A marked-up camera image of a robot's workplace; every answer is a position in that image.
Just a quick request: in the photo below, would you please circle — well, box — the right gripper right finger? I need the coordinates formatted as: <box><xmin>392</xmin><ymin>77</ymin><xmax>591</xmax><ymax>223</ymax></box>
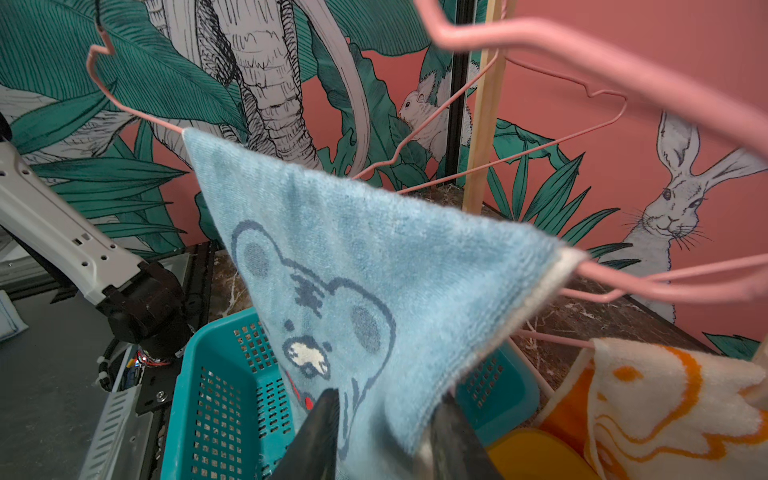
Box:
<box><xmin>429</xmin><ymin>395</ymin><xmax>503</xmax><ymax>480</ymax></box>

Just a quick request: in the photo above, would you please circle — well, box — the cream orange towel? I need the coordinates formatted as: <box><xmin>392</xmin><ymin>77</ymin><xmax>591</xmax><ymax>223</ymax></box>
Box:
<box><xmin>534</xmin><ymin>338</ymin><xmax>767</xmax><ymax>479</ymax></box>

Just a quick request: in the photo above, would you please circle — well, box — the wooden clothes rack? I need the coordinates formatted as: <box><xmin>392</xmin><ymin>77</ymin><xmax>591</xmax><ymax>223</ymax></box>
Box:
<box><xmin>460</xmin><ymin>0</ymin><xmax>517</xmax><ymax>216</ymax></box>

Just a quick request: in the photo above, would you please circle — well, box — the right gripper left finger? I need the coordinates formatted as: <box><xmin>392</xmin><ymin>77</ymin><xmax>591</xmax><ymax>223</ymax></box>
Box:
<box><xmin>270</xmin><ymin>389</ymin><xmax>340</xmax><ymax>480</ymax></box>

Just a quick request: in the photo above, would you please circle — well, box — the teal plastic basket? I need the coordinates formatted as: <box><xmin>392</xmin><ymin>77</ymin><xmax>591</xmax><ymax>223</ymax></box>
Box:
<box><xmin>160</xmin><ymin>308</ymin><xmax>540</xmax><ymax>479</ymax></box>

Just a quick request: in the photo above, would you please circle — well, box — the pink wire hanger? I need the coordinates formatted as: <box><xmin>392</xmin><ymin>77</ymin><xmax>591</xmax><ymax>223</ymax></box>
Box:
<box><xmin>352</xmin><ymin>51</ymin><xmax>628</xmax><ymax>195</ymax></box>

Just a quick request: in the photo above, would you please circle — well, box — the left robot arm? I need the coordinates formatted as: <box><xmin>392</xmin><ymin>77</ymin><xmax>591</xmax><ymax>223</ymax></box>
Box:
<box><xmin>1</xmin><ymin>121</ymin><xmax>193</xmax><ymax>363</ymax></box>

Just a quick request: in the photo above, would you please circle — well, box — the white slotted cable duct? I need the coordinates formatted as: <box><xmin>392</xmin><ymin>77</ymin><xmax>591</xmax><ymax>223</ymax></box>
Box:
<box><xmin>79</xmin><ymin>386</ymin><xmax>151</xmax><ymax>480</ymax></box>

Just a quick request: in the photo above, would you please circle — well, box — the dark blue towel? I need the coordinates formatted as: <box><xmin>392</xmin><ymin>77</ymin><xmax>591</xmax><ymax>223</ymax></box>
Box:
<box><xmin>183</xmin><ymin>128</ymin><xmax>586</xmax><ymax>479</ymax></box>

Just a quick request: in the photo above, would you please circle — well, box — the yellow plastic tray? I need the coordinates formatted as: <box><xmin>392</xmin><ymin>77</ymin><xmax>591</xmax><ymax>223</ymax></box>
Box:
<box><xmin>487</xmin><ymin>428</ymin><xmax>600</xmax><ymax>480</ymax></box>

